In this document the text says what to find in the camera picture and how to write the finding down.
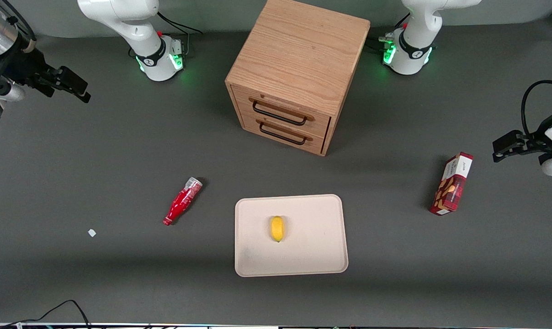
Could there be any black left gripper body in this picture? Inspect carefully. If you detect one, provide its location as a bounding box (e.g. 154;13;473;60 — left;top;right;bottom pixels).
525;110;552;154

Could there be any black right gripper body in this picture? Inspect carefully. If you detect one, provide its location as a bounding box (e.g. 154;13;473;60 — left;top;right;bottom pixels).
2;43;59;97

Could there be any red ketchup bottle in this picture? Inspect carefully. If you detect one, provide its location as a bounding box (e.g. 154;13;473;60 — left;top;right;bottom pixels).
162;177;203;227

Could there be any beige plastic tray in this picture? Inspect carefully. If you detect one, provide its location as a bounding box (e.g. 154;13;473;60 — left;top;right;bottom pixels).
234;194;349;278

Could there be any red plaid cookie box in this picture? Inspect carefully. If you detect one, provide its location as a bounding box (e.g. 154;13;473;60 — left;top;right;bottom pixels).
429;152;474;217

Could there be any brown wooden board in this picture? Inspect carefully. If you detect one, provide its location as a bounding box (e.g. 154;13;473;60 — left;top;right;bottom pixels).
225;0;371;157

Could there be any yellow fruit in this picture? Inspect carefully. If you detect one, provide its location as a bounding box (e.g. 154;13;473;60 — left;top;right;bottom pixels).
270;215;285;243

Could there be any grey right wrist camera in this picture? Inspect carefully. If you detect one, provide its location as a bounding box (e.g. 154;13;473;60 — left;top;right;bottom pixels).
0;79;26;102

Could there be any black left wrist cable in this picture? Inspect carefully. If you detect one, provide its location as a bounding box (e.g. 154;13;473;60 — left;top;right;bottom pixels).
520;80;552;136

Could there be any black right arm base cable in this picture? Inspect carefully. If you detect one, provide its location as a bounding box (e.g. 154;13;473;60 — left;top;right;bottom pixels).
156;11;204;59

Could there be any black arm base cable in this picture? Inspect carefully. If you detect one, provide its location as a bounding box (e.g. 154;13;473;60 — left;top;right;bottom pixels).
366;13;412;54
156;11;204;59

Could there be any black left arm base cable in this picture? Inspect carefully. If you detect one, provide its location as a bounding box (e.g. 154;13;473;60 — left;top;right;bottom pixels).
366;13;412;54

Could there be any wooden drawer with long handle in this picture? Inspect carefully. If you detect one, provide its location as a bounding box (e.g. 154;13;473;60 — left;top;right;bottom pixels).
231;85;332;138

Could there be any black cable at table edge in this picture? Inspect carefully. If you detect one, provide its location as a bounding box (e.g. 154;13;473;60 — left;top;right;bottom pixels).
0;299;92;329

